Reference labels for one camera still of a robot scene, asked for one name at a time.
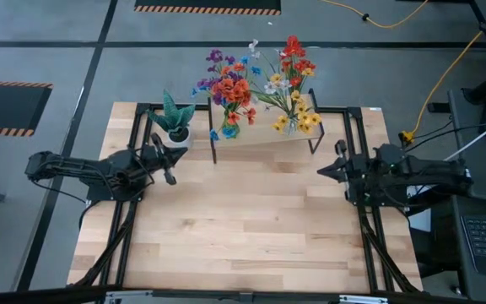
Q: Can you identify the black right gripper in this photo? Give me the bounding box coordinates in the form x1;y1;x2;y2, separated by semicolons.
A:
316;138;367;203

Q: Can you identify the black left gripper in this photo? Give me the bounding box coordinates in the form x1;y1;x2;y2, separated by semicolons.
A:
140;132;189;187

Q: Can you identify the blue artificial flower bunch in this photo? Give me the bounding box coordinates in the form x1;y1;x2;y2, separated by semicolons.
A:
189;54;266;143

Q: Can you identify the green glass vase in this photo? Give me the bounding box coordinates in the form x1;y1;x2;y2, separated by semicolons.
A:
221;121;241;140

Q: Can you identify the yellow artificial flower bunch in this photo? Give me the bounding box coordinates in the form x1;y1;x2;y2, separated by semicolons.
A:
267;67;324;136

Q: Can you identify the orange artificial flower bunch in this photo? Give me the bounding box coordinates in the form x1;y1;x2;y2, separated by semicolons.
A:
214;62;258;127

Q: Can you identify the purple artificial flower bunch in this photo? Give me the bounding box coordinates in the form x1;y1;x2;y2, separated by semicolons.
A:
196;47;238;107

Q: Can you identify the red artificial flower bunch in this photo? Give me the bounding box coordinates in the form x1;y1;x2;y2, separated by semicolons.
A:
280;34;317;88

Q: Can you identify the white artificial flower bunch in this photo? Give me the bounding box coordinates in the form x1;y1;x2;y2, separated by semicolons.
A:
246;38;295;96

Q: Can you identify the snake plant in white pot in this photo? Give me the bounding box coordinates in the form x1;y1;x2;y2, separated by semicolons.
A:
145;89;197;153

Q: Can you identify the dark side desk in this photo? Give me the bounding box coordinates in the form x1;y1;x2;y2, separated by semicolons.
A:
448;88;486;303

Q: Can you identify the thin white rod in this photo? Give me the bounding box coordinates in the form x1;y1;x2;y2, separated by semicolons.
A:
443;112;486;162

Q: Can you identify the black hazard-striped floor mat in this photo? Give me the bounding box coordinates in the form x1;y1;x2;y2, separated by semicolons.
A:
0;80;54;138
133;0;283;17

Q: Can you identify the yellow extension cable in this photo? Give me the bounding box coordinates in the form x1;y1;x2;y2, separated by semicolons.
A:
319;0;430;30
398;2;486;145

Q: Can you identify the wooden shelf with black frame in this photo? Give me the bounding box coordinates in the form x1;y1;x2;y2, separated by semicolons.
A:
206;87;326;166

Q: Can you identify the black table edge rail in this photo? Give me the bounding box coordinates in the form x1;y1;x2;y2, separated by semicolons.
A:
0;285;486;304

